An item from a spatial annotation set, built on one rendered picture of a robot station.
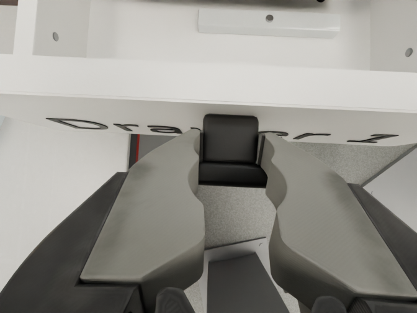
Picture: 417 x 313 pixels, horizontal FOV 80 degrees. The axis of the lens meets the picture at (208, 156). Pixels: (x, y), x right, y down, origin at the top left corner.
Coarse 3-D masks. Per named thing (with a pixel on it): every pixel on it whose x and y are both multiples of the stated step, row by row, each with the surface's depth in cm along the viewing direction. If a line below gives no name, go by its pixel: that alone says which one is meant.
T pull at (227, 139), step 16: (208, 128) 12; (224, 128) 12; (240, 128) 12; (256, 128) 12; (208, 144) 12; (224, 144) 12; (240, 144) 12; (256, 144) 12; (208, 160) 12; (224, 160) 12; (240, 160) 12; (256, 160) 12; (208, 176) 12; (224, 176) 12; (240, 176) 12; (256, 176) 12
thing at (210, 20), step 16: (208, 16) 19; (224, 16) 19; (240, 16) 19; (256, 16) 19; (272, 16) 19; (288, 16) 19; (304, 16) 19; (320, 16) 19; (336, 16) 19; (208, 32) 20; (224, 32) 20; (240, 32) 20; (256, 32) 20; (272, 32) 20; (288, 32) 20; (304, 32) 19; (320, 32) 19; (336, 32) 19
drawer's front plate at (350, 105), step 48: (0, 96) 11; (48, 96) 11; (96, 96) 11; (144, 96) 11; (192, 96) 11; (240, 96) 11; (288, 96) 11; (336, 96) 11; (384, 96) 11; (384, 144) 20
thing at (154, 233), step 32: (160, 160) 9; (192, 160) 9; (128, 192) 8; (160, 192) 8; (192, 192) 10; (128, 224) 6; (160, 224) 6; (192, 224) 7; (96, 256) 6; (128, 256) 6; (160, 256) 6; (192, 256) 6; (160, 288) 6
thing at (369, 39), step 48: (48, 0) 15; (96, 0) 21; (144, 0) 21; (192, 0) 20; (240, 0) 20; (288, 0) 20; (336, 0) 20; (384, 0) 19; (48, 48) 16; (96, 48) 20; (144, 48) 20; (192, 48) 20; (240, 48) 20; (288, 48) 20; (336, 48) 20; (384, 48) 18
